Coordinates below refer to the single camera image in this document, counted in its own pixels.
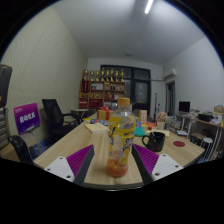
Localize small orange standing box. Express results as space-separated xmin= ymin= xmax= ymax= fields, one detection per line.
xmin=138 ymin=109 xmax=148 ymax=123

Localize white round stool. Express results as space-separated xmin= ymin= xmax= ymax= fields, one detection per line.
xmin=199 ymin=137 xmax=214 ymax=161

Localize cardboard box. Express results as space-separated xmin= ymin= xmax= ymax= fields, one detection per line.
xmin=213 ymin=104 xmax=224 ymax=114

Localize long wooden side desk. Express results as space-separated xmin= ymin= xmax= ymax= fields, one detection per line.
xmin=174 ymin=113 xmax=224 ymax=158

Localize white wall air conditioner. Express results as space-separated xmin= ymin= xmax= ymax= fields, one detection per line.
xmin=163 ymin=68 xmax=179 ymax=81

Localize beige book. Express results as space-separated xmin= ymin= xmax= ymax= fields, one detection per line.
xmin=83 ymin=122 xmax=110 ymax=135

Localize black chair backrest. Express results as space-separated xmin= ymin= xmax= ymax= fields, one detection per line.
xmin=9 ymin=134 xmax=34 ymax=166

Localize wooden shelf unit with trophies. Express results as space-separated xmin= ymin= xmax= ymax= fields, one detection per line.
xmin=78 ymin=68 xmax=128 ymax=109

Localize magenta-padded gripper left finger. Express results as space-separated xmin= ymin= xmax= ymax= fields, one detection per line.
xmin=43 ymin=144 xmax=95 ymax=187

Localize manila paper envelope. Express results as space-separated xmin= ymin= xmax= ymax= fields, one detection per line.
xmin=145 ymin=129 xmax=171 ymax=138

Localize black printer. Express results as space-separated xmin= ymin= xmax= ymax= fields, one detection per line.
xmin=197 ymin=113 xmax=214 ymax=123

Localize flower bouquet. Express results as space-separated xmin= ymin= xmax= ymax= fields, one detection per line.
xmin=155 ymin=111 xmax=168 ymax=131

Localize yellow gift box red ribbon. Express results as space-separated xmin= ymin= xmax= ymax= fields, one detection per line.
xmin=96 ymin=106 xmax=115 ymax=122

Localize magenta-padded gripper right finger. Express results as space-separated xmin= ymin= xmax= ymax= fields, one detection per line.
xmin=131 ymin=143 xmax=184 ymax=186

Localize black polka-dot mug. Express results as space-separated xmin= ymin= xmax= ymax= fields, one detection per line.
xmin=141 ymin=131 xmax=166 ymax=153

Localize black office chair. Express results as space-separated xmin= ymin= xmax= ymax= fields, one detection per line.
xmin=41 ymin=98 xmax=81 ymax=141

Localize black computer monitor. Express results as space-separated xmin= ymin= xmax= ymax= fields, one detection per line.
xmin=178 ymin=100 xmax=191 ymax=114

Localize ceiling tube light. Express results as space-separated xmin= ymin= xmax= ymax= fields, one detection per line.
xmin=143 ymin=0 xmax=155 ymax=15

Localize yellow-label orange drink bottle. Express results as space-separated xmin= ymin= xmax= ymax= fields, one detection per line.
xmin=105 ymin=97 xmax=138 ymax=179

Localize flat round red coaster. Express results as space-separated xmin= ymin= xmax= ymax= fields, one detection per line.
xmin=172 ymin=140 xmax=186 ymax=149

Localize purple sign board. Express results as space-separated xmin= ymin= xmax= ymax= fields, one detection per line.
xmin=13 ymin=102 xmax=42 ymax=136

